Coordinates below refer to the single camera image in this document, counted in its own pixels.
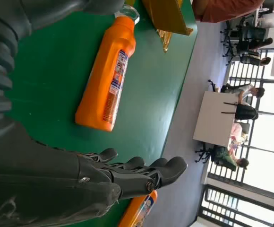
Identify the black office chair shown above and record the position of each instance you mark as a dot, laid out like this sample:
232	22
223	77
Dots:
245	112

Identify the seated person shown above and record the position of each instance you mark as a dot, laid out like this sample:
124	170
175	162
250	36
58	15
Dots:
236	131
224	156
257	44
253	59
245	91

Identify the green table mat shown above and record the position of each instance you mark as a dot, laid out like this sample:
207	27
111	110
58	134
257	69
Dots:
151	94

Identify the white office desk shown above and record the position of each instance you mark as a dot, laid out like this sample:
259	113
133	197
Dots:
212	119

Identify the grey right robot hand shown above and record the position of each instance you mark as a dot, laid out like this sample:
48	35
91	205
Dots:
44	188

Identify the orange bottle with blue label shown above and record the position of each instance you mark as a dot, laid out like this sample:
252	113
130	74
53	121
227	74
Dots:
137	210

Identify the yellow plastic sheet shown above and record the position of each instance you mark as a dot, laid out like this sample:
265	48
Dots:
164	39

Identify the black metal railing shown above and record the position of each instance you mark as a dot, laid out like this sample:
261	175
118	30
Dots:
245	197
255	81

